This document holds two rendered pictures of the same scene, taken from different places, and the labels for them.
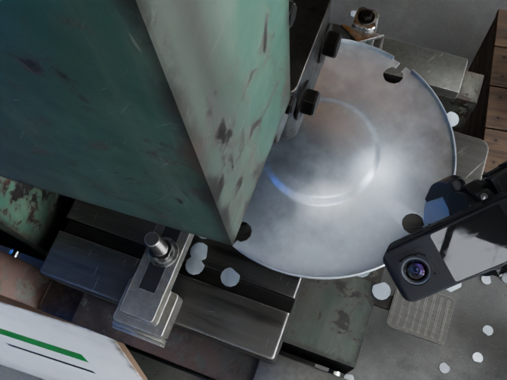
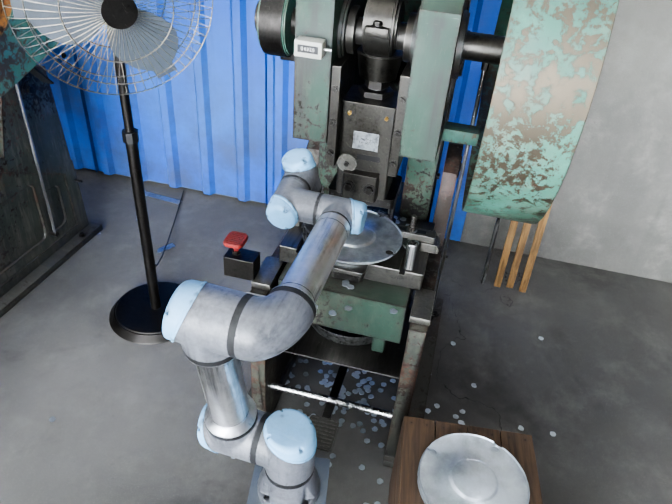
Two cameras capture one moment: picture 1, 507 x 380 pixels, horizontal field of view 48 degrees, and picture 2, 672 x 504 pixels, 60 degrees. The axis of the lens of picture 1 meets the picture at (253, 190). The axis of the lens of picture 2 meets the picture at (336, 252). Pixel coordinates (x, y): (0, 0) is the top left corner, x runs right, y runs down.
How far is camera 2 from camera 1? 1.50 m
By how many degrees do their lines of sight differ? 50
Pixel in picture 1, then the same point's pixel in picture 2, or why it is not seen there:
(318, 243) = not seen: hidden behind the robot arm
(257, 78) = (312, 111)
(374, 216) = not seen: hidden behind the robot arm
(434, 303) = (326, 439)
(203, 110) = (297, 92)
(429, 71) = (419, 307)
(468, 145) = (361, 268)
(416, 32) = (552, 476)
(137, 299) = not seen: hidden behind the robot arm
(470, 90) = (415, 327)
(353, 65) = (391, 243)
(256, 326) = (290, 241)
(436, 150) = (357, 260)
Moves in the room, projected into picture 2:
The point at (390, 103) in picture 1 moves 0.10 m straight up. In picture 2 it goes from (376, 250) to (380, 221)
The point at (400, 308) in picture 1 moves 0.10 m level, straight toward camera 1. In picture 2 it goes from (321, 421) to (300, 403)
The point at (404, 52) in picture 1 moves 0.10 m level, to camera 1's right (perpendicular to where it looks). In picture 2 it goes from (428, 299) to (442, 322)
